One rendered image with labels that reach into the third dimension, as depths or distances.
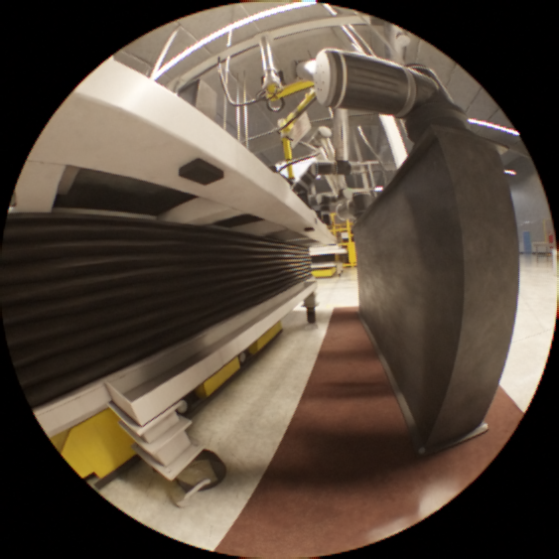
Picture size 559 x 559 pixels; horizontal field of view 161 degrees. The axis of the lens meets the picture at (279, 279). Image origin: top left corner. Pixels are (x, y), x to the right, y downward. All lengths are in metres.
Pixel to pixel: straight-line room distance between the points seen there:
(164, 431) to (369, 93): 0.92
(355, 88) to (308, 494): 1.07
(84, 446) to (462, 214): 1.12
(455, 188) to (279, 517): 0.89
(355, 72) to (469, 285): 0.57
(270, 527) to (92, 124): 0.77
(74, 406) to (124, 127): 0.46
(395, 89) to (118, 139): 0.62
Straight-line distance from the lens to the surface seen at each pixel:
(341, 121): 1.45
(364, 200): 2.04
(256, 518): 0.65
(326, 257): 5.92
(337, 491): 0.67
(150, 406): 0.40
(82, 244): 0.48
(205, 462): 0.59
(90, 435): 0.73
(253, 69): 11.47
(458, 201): 0.52
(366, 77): 0.62
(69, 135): 0.26
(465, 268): 0.50
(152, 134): 0.24
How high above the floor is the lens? 0.62
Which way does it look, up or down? 5 degrees down
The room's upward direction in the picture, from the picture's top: 6 degrees counter-clockwise
